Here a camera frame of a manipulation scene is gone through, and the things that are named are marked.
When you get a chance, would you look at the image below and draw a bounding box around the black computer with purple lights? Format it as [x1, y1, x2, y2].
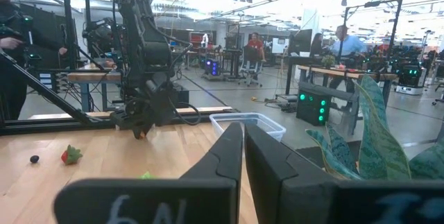
[204, 58, 221, 77]

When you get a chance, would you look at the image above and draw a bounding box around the black diagonal frame strut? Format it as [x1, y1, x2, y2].
[0, 49, 105, 125]

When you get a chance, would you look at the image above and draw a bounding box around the black aluminium table frame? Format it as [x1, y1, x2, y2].
[0, 107, 240, 137]

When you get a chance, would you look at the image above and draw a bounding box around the red toy strawberry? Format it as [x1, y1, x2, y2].
[60, 144, 84, 166]

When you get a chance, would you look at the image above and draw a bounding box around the black rig post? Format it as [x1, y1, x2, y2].
[60, 0, 78, 71]

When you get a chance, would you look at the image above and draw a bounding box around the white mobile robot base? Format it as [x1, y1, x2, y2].
[395, 63, 428, 96]

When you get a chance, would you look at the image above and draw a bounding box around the black monitor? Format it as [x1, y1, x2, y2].
[288, 28, 314, 58]

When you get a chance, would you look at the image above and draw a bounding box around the clear plastic tupperware container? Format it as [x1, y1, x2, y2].
[209, 112, 287, 143]

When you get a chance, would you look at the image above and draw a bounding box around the grey office chair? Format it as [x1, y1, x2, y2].
[237, 45, 264, 87]

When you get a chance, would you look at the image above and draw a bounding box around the black gantry frame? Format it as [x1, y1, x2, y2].
[337, 0, 404, 76]

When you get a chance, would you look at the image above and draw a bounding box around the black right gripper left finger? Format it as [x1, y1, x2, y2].
[53, 121, 244, 224]

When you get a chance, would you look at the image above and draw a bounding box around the long wooden workbench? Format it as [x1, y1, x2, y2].
[297, 64, 399, 109]

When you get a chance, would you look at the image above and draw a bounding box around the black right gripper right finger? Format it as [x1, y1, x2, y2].
[244, 123, 444, 224]

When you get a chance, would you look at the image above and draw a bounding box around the person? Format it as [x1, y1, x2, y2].
[246, 31, 268, 62]
[327, 24, 368, 90]
[309, 32, 325, 58]
[0, 0, 69, 121]

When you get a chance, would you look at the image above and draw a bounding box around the green snake plant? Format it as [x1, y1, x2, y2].
[305, 74, 444, 182]

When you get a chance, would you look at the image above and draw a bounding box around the black computer with green lights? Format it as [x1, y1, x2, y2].
[295, 89, 332, 127]

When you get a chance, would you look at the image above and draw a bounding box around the small potted plant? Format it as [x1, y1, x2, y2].
[321, 54, 337, 69]

